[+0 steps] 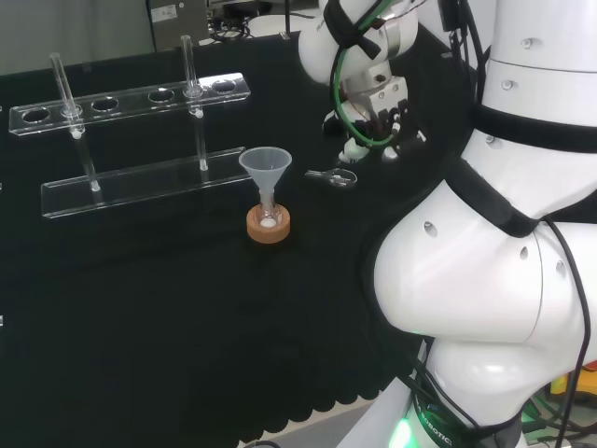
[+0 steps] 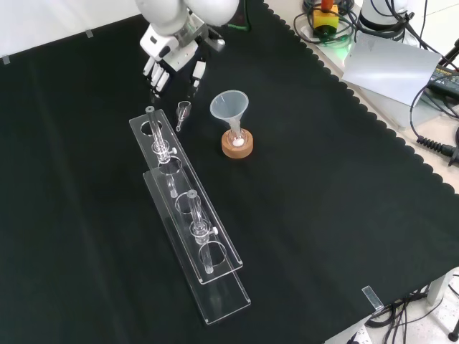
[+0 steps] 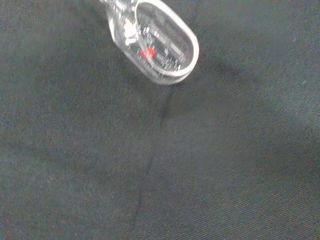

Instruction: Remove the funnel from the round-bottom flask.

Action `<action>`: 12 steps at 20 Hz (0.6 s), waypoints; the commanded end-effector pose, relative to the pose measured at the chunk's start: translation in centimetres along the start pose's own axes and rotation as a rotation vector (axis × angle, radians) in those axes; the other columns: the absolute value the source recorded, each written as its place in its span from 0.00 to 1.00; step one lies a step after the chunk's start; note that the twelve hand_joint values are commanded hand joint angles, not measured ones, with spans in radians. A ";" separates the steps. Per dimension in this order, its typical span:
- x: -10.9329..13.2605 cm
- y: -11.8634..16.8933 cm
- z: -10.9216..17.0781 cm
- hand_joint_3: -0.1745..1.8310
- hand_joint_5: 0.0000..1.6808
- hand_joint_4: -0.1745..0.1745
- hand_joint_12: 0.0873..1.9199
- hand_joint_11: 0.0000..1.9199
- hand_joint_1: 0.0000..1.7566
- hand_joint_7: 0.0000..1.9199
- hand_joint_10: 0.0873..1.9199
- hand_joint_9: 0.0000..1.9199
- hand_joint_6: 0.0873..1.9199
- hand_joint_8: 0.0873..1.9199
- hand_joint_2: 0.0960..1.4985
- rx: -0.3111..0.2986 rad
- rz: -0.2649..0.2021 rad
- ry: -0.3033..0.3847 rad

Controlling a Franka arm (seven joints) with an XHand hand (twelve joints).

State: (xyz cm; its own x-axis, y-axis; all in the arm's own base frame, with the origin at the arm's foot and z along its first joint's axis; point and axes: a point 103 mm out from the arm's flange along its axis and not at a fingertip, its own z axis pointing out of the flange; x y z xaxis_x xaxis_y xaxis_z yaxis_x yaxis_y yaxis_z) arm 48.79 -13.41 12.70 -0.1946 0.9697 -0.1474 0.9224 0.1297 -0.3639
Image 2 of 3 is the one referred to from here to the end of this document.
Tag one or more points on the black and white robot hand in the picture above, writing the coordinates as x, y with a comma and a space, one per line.
161, 44

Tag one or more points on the translucent plastic funnel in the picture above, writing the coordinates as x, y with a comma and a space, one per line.
229, 107

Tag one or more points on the small glass weighing funnel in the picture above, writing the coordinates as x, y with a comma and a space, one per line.
183, 109

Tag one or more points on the glass round-bottom flask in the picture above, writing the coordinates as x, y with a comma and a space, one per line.
236, 140

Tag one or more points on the clear acrylic funnel stand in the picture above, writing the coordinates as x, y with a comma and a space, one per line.
186, 200

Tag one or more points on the grey tape strip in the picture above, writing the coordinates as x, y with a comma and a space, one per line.
89, 34
5, 59

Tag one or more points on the yellow stop button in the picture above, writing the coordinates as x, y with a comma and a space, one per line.
325, 21

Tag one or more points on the black bench cloth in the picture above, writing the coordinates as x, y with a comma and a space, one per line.
322, 186

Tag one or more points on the black and yellow device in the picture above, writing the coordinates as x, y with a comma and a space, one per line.
446, 80

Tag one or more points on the clear tape strip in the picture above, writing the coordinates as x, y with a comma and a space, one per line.
372, 298

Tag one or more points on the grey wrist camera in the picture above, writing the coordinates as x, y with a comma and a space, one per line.
216, 43

